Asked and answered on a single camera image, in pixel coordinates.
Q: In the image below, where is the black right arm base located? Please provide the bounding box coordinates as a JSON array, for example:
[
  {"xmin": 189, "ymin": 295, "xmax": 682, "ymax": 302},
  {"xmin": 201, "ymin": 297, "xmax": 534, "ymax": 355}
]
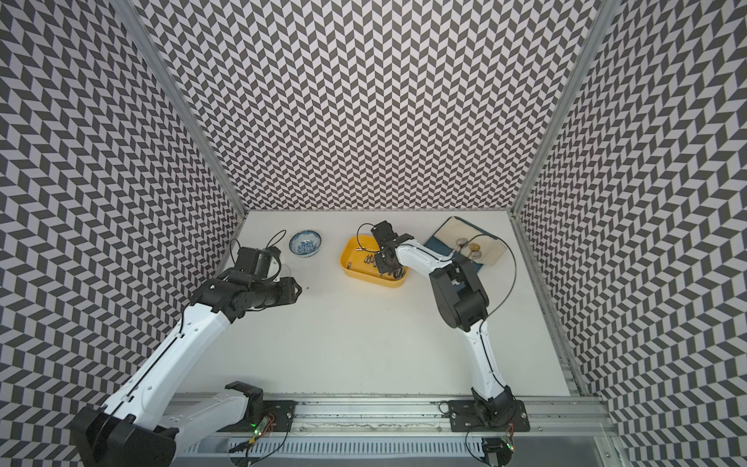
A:
[{"xmin": 445, "ymin": 386, "xmax": 531, "ymax": 433}]

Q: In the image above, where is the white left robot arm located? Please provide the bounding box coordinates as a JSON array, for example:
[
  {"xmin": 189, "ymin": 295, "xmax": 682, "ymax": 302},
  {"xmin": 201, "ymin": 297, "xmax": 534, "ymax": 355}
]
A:
[{"xmin": 69, "ymin": 246, "xmax": 303, "ymax": 466}]

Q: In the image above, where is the gold spoon green handle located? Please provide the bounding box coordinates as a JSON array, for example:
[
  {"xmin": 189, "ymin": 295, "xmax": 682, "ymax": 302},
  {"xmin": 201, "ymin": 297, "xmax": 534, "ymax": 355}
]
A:
[{"xmin": 469, "ymin": 242, "xmax": 482, "ymax": 256}]

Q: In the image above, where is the aluminium corner post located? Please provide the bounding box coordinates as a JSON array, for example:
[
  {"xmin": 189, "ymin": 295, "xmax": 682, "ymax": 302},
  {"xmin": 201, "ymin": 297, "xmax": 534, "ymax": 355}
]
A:
[
  {"xmin": 510, "ymin": 0, "xmax": 622, "ymax": 217},
  {"xmin": 110, "ymin": 0, "xmax": 246, "ymax": 218}
]

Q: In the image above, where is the blue patterned ceramic bowl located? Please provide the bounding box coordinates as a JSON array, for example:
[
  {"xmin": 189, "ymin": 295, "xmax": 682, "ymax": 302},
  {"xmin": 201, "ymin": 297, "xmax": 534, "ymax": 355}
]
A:
[{"xmin": 289, "ymin": 230, "xmax": 323, "ymax": 258}]

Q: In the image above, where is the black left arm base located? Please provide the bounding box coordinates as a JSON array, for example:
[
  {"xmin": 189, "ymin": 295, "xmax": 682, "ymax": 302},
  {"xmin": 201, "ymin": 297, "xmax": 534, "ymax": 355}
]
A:
[{"xmin": 211, "ymin": 381, "xmax": 297, "ymax": 433}]

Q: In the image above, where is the aluminium front rail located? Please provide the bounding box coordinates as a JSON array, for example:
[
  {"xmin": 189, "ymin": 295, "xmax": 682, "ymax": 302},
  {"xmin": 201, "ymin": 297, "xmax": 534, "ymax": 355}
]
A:
[{"xmin": 124, "ymin": 393, "xmax": 620, "ymax": 439}]

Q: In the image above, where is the clear drinking glass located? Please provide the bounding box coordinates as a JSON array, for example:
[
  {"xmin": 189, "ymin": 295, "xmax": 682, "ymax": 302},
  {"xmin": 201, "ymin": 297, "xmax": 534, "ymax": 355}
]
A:
[{"xmin": 268, "ymin": 258, "xmax": 293, "ymax": 281}]

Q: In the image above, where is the yellow plastic storage box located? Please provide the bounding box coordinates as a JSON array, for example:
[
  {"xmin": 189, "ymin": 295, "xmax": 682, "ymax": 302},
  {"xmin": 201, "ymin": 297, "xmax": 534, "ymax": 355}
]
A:
[{"xmin": 340, "ymin": 235, "xmax": 409, "ymax": 288}]

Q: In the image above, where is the aluminium corner post right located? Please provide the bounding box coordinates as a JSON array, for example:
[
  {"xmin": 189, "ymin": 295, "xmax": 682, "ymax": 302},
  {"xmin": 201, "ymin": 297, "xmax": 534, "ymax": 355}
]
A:
[{"xmin": 510, "ymin": 0, "xmax": 622, "ymax": 217}]

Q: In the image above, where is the aluminium corner post left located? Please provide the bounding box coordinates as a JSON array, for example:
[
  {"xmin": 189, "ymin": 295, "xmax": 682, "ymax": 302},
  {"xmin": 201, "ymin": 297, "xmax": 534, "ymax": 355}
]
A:
[{"xmin": 110, "ymin": 0, "xmax": 246, "ymax": 218}]

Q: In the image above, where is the beige cloth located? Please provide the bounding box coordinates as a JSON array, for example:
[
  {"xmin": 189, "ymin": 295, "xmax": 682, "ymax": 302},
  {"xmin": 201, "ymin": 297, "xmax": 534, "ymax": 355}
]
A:
[{"xmin": 433, "ymin": 216, "xmax": 509, "ymax": 268}]

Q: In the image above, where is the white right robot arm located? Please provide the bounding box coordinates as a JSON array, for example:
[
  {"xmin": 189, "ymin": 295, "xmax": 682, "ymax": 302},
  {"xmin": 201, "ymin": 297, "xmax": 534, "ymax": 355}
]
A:
[{"xmin": 371, "ymin": 221, "xmax": 516, "ymax": 418}]

